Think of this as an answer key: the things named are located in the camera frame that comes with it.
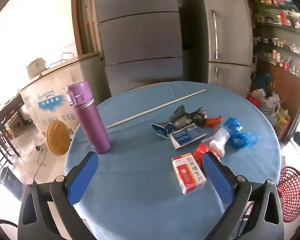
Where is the wooden dining table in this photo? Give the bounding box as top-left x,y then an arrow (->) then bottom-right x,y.
0,95 -> 25,173

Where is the torn blue foil wrapper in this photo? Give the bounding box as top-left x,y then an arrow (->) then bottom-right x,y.
150,122 -> 177,139

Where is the thin white stick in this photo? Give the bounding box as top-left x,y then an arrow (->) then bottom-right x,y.
107,89 -> 207,129

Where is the orange wrapper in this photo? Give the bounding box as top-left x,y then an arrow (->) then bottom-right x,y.
205,116 -> 222,127

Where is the red bag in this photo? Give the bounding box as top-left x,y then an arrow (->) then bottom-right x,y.
247,94 -> 262,108

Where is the yellow bag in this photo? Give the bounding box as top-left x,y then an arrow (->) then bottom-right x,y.
275,107 -> 291,136

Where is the dark plastic bag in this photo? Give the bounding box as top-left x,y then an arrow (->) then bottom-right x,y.
169,105 -> 208,128

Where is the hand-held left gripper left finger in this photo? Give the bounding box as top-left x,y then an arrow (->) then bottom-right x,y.
17,151 -> 99,240

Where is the white chest freezer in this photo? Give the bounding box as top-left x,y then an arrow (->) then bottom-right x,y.
19,52 -> 108,140

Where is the red white carton box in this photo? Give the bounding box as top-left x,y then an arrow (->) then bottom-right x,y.
171,153 -> 207,195

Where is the red crumpled wrapper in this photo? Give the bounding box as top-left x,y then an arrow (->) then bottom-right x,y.
192,144 -> 210,167

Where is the red plastic basket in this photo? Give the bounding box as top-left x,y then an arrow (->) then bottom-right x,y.
277,165 -> 300,223

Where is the purple water bottle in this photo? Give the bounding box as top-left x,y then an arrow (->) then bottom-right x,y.
62,81 -> 111,155

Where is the grey three-door refrigerator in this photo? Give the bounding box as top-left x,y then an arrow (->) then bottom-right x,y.
92,0 -> 184,97

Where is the silver refrigerator with handle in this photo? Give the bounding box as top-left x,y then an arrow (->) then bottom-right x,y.
187,0 -> 254,98

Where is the white rice cooker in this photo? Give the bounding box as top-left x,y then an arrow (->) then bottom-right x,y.
26,58 -> 46,79

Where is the white plastic bag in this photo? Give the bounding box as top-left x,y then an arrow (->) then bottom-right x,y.
250,89 -> 282,113

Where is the wooden shelf cabinet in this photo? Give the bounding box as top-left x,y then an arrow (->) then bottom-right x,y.
241,0 -> 300,143

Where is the black storage box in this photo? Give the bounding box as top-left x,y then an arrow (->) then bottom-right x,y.
0,166 -> 23,200

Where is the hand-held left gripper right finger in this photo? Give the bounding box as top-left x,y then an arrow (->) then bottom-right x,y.
202,151 -> 285,240

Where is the flat blue white box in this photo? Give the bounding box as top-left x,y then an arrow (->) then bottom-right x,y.
169,125 -> 207,150

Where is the yellow round stool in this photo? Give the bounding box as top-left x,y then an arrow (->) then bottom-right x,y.
46,120 -> 72,156

